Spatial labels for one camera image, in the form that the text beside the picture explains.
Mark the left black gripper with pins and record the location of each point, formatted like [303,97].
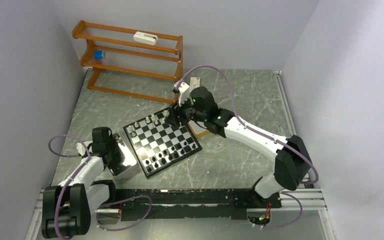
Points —
[113,147]

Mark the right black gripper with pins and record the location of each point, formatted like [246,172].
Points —
[172,118]

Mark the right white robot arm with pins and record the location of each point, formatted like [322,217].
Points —
[289,154]

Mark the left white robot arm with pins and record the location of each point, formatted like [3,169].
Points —
[68,207]

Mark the silver tin with white pieces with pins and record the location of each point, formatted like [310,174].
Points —
[129,165]

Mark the black white chess board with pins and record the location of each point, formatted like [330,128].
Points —
[160,147]

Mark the small white red box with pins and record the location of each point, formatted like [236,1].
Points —
[195,82]

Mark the wooden three-tier rack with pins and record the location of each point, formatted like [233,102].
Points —
[122,54]

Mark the white device on rack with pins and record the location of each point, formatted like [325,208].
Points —
[145,38]

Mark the blue cap on rack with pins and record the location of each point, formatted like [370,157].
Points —
[99,54]

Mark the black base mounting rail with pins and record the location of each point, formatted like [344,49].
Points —
[134,204]

